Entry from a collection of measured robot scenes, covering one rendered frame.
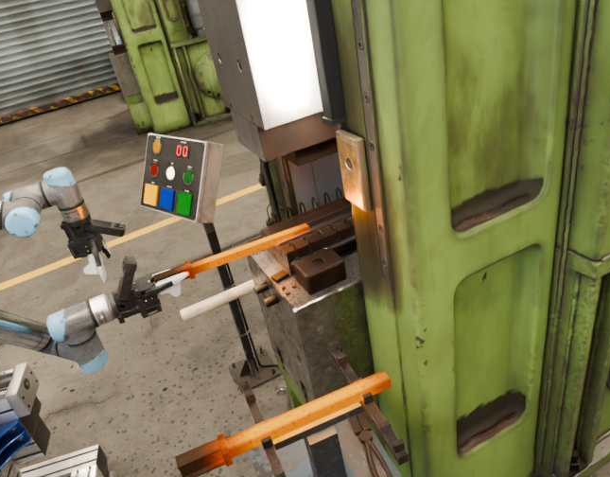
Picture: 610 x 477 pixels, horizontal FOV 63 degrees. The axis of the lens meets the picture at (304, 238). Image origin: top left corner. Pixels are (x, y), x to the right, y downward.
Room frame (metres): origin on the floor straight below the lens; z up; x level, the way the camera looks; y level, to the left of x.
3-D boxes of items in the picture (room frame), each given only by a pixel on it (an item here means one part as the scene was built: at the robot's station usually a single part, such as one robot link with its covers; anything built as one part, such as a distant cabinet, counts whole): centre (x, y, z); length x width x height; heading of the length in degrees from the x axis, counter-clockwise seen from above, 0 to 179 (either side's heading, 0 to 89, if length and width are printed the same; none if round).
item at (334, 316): (1.30, -0.13, 0.69); 0.56 x 0.38 x 0.45; 110
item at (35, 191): (1.35, 0.75, 1.23); 0.11 x 0.11 x 0.08; 16
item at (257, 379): (1.78, 0.36, 0.05); 0.22 x 0.22 x 0.09; 20
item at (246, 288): (1.57, 0.30, 0.62); 0.44 x 0.05 x 0.05; 110
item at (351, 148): (1.03, -0.14, 1.27); 0.09 x 0.02 x 0.17; 20
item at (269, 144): (1.35, -0.10, 1.32); 0.42 x 0.20 x 0.10; 110
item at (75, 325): (1.05, 0.62, 1.00); 0.11 x 0.08 x 0.09; 110
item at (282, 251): (1.35, -0.10, 0.96); 0.42 x 0.20 x 0.09; 110
